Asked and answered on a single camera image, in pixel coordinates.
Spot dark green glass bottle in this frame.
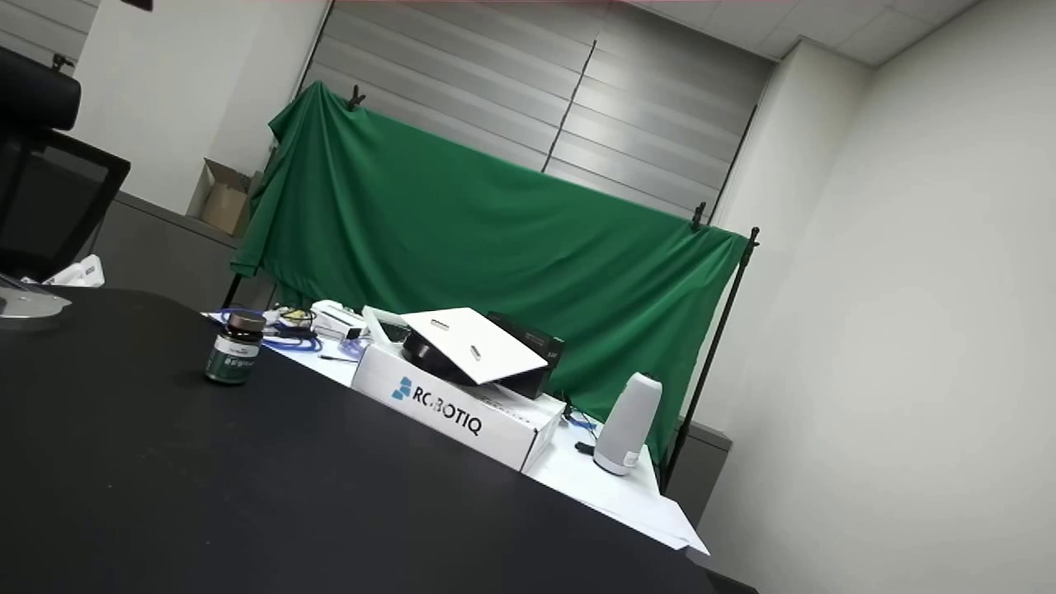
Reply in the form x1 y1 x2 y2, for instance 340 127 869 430
201 311 268 390

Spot green backdrop cloth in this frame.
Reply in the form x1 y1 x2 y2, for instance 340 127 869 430
230 78 753 467

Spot white box lid flap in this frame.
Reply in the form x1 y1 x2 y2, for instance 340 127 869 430
399 305 550 390

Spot white Robotiq cardboard box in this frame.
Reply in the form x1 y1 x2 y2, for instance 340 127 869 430
350 308 572 474

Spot black backdrop stand pole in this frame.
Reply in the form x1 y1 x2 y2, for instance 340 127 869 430
657 226 761 494

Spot white rounded small device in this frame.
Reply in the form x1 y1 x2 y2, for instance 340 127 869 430
306 297 365 339

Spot thin blind control rod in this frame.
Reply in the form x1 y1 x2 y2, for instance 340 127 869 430
538 36 599 180

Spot grey window blinds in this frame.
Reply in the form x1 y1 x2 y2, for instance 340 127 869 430
300 0 774 226

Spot dark tape roll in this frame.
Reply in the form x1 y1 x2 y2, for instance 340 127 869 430
272 308 320 339

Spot brown cardboard box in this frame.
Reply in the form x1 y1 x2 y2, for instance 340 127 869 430
184 154 263 240

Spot white flat stand base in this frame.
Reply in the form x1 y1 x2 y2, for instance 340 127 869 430
0 281 75 325

